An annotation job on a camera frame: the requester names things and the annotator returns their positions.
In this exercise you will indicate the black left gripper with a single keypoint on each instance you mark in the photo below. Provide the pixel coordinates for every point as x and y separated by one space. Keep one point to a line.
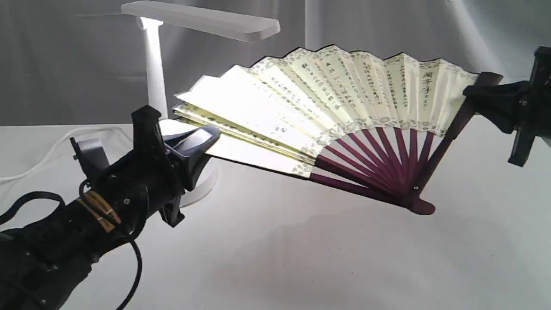
161 169

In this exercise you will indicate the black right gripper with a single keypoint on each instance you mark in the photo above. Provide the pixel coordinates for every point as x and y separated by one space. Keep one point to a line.
531 98

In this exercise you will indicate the folding paper fan maroon ribs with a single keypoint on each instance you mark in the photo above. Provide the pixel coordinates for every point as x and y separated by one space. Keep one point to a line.
348 120

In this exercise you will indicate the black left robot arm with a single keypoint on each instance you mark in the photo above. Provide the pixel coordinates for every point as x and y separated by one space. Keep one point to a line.
43 262

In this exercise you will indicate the white desk lamp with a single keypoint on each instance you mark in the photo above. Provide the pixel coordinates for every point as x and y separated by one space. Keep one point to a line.
185 40

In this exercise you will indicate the grey backdrop curtain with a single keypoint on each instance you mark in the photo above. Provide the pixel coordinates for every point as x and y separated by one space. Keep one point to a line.
66 62

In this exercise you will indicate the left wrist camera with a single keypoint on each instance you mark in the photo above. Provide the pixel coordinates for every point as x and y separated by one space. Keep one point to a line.
91 157

